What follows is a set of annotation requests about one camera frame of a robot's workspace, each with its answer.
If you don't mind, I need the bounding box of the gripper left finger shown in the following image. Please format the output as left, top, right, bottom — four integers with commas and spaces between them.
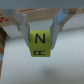
3, 9, 34, 48

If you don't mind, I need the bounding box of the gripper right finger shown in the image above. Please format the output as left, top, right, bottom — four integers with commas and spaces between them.
48, 7, 80, 46

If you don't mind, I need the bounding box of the yellow block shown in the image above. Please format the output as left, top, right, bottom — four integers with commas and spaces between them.
28, 30, 54, 58

